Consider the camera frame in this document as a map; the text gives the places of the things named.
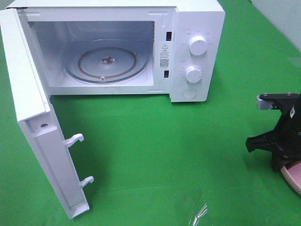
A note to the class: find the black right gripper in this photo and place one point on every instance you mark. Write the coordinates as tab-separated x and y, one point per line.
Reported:
285	141

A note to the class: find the pink round plate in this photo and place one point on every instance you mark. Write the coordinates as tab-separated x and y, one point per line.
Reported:
292	175

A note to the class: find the round door release button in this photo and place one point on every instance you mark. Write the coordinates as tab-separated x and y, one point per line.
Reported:
189	93

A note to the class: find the white microwave door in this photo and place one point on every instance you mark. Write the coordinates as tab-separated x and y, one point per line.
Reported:
36	115

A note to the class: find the white lower timer knob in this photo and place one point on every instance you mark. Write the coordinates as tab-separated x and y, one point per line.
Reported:
193	74

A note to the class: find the clear tape strip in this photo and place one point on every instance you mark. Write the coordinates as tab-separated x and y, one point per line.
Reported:
198	217

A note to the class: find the white upper power knob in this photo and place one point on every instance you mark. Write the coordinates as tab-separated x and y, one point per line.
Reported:
197	45

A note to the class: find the green table cloth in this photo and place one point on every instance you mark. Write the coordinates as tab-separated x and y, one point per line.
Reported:
155	162

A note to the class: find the white microwave oven body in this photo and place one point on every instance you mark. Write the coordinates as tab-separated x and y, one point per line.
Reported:
167	25

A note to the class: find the glass microwave turntable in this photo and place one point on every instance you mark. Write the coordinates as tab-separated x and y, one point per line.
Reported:
107	60

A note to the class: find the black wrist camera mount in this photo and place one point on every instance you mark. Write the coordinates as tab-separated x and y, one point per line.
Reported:
282	102

